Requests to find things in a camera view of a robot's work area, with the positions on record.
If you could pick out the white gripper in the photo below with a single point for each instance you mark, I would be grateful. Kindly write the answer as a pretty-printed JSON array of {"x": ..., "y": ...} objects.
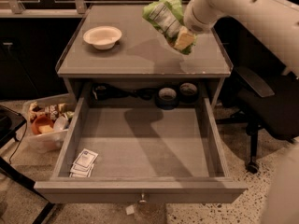
[{"x": 192, "y": 22}]

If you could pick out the green rice chip bag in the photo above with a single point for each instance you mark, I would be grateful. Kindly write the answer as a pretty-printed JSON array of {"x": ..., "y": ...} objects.
[{"x": 166, "y": 16}]

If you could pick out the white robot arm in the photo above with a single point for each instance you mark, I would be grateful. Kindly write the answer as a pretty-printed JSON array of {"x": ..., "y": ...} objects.
[{"x": 275, "y": 24}]

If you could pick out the grey cabinet counter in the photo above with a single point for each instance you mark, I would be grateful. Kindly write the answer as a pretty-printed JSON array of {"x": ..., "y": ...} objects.
[{"x": 142, "y": 52}]

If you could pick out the grey open drawer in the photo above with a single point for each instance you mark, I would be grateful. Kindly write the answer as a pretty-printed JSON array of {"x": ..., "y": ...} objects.
[{"x": 173, "y": 156}]

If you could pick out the metal drawer knob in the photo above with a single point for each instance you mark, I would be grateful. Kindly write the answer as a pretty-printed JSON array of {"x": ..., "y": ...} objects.
[{"x": 143, "y": 199}]

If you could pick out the dark tape roll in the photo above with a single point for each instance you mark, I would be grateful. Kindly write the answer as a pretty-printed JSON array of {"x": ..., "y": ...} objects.
[{"x": 188, "y": 92}]

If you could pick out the black tape roll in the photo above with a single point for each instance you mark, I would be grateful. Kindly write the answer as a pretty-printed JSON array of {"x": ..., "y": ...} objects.
[{"x": 166, "y": 98}]

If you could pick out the white paper bowl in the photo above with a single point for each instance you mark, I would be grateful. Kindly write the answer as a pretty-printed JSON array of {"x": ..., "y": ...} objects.
[{"x": 102, "y": 37}]

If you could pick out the black office chair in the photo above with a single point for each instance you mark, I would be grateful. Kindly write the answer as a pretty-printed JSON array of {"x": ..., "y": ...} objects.
[{"x": 265, "y": 97}]

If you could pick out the snack packets in bin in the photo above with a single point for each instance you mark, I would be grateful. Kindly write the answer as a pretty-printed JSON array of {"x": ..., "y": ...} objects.
[{"x": 51, "y": 111}]

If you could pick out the clear plastic bin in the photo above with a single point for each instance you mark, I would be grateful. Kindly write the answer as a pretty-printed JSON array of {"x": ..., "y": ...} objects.
[{"x": 49, "y": 141}]

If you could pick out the white sugar packets stack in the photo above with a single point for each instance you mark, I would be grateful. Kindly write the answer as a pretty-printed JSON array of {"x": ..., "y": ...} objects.
[{"x": 83, "y": 164}]

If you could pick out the orange bowl in bin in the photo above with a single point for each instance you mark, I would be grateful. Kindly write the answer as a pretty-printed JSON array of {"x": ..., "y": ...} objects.
[{"x": 42, "y": 124}]

